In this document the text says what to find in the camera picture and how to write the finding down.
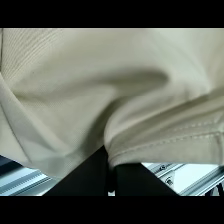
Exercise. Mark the silver frame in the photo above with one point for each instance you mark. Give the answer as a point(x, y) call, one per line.
point(23, 181)

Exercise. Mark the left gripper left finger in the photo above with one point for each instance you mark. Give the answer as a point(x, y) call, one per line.
point(87, 179)

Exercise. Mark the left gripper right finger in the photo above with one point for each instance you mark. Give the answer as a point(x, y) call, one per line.
point(140, 181)

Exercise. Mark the beige garment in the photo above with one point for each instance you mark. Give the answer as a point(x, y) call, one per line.
point(100, 86)

